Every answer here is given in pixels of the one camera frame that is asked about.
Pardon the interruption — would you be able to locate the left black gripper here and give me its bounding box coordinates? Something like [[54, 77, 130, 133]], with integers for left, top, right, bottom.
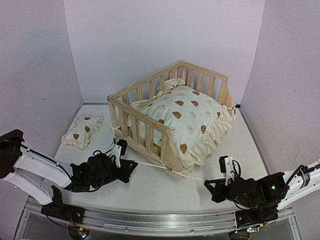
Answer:
[[91, 158, 136, 189]]

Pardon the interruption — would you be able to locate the wooden pet bed frame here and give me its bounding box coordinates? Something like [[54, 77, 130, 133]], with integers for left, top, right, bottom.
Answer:
[[107, 60, 236, 176]]

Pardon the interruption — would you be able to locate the small bear print pillow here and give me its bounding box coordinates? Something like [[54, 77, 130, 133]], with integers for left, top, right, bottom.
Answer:
[[61, 115, 104, 150]]

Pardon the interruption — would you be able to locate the bear print cushion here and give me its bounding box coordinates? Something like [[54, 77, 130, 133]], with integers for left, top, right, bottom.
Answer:
[[109, 77, 237, 182]]

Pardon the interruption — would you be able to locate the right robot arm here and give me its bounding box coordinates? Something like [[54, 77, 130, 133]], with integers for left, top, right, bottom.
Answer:
[[204, 156, 320, 222]]

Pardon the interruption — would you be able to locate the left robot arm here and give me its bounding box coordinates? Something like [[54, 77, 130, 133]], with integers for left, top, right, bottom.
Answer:
[[0, 129, 138, 219]]

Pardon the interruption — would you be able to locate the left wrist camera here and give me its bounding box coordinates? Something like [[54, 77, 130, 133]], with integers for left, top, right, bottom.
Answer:
[[109, 139, 128, 168]]

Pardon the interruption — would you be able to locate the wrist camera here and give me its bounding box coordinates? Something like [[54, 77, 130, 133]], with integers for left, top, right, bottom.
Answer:
[[219, 156, 238, 186], [109, 139, 128, 168]]

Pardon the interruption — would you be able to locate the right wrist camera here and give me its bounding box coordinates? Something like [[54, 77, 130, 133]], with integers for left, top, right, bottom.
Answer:
[[219, 156, 238, 186]]

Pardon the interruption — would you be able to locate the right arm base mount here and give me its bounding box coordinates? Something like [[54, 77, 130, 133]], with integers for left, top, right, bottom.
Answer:
[[235, 206, 278, 229]]

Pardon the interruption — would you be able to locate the aluminium front rail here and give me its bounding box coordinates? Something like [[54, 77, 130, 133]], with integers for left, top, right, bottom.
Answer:
[[23, 194, 296, 232]]

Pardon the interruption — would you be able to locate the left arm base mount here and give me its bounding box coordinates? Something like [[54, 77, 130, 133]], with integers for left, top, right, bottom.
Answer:
[[41, 185, 85, 224]]

